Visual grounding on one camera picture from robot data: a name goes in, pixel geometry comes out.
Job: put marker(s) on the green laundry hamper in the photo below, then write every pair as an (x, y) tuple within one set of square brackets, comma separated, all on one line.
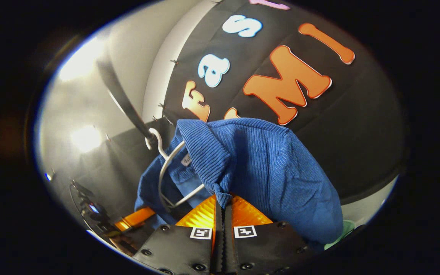
[(344, 231)]

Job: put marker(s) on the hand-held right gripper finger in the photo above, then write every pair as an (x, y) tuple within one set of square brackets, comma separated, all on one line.
[(219, 236), (228, 236)]

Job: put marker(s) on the white plastic hanger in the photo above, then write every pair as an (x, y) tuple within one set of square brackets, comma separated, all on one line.
[(160, 179)]

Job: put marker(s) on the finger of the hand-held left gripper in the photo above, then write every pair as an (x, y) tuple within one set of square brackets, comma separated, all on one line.
[(136, 217)]

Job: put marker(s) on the small ceiling light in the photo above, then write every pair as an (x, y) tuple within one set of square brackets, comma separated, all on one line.
[(86, 139)]

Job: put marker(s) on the black clothes rack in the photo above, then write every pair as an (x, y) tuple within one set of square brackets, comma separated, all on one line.
[(124, 99)]

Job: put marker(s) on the black backdrop cloth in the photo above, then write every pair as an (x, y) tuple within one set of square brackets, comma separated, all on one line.
[(357, 133)]

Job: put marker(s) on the row of backdrop clips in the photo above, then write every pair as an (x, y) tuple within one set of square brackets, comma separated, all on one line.
[(174, 61)]

